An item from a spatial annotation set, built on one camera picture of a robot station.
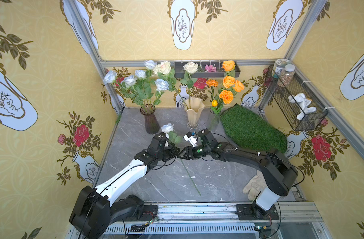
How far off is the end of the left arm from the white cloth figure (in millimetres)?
631

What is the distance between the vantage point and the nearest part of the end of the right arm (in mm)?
668

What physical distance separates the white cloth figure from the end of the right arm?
39 centimetres

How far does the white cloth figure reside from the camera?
70 cm
